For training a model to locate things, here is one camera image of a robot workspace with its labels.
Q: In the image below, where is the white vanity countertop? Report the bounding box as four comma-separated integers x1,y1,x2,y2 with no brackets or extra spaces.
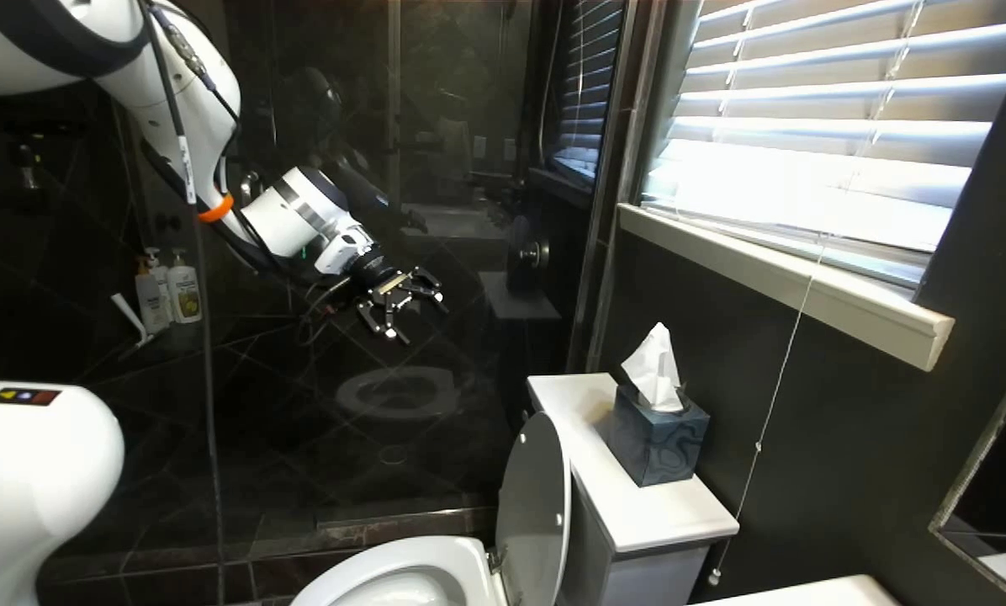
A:
695,573,905,606

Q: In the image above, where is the white toilet bowl with seat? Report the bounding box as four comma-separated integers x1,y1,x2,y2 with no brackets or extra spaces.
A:
286,533,513,606

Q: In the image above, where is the white toilet tank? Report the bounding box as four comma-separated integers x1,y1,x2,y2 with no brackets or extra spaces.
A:
521,370,744,606

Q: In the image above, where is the dark marbled tissue box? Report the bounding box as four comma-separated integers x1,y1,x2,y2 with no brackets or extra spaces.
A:
602,378,715,490

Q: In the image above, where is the white tissue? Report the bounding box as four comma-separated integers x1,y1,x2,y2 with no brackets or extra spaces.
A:
615,320,691,417

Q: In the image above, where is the white window sill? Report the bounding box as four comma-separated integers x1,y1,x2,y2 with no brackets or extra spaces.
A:
613,199,958,374

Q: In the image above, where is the window blind cord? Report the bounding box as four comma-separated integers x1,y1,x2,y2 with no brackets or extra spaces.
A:
702,301,810,589

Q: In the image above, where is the white soap bottle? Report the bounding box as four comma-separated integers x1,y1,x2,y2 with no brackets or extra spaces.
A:
169,246,206,327
134,251,180,337

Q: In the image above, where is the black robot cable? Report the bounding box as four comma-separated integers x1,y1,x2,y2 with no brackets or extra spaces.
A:
145,0,208,210

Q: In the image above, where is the large white window blind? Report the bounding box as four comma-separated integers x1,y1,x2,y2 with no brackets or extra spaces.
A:
641,0,1006,303

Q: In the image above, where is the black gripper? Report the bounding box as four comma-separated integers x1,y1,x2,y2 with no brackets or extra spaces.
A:
320,246,452,348

